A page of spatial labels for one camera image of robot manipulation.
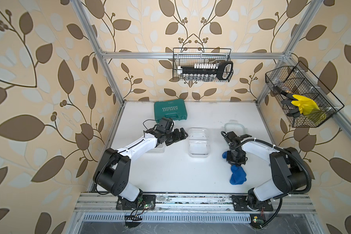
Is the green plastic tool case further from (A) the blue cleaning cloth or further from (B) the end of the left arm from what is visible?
(A) the blue cleaning cloth

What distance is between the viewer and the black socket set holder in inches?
32.4

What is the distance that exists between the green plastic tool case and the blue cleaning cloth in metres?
0.48

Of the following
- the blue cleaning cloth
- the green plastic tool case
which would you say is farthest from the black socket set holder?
the blue cleaning cloth

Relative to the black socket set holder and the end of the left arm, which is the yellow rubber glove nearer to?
the black socket set holder

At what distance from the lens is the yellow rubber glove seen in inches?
26.3

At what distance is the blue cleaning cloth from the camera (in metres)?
0.80

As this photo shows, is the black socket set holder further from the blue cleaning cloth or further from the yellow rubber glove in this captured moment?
the blue cleaning cloth

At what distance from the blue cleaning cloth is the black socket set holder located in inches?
21.5

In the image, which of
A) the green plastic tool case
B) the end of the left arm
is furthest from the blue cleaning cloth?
the green plastic tool case

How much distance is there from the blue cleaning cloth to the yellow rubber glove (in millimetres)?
423

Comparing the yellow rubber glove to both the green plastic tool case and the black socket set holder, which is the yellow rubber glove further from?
the green plastic tool case

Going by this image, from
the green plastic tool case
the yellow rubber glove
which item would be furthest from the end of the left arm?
the yellow rubber glove

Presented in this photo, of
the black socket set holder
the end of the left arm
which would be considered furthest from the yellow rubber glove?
the end of the left arm

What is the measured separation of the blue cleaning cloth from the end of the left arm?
1.11 ft
